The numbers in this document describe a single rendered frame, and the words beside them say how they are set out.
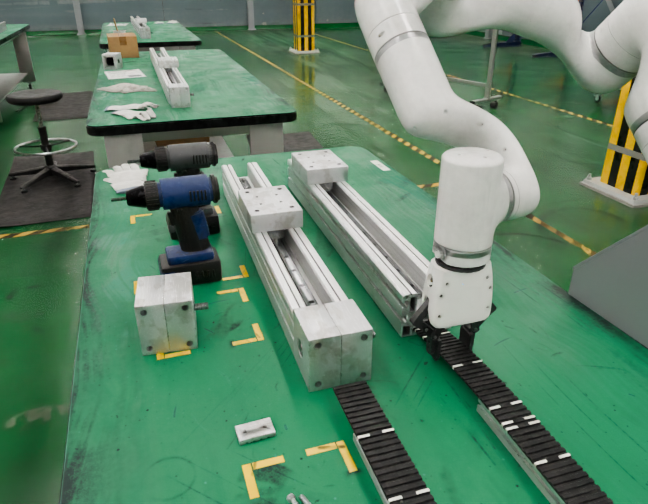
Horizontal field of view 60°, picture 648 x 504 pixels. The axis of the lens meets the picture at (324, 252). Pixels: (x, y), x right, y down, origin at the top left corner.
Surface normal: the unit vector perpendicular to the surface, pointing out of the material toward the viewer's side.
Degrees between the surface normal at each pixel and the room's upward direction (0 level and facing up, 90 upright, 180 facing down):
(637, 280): 90
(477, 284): 87
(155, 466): 0
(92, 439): 0
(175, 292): 0
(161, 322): 90
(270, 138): 90
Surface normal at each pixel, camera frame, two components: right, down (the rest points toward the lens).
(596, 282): -0.94, 0.15
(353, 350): 0.30, 0.43
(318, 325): 0.00, -0.90
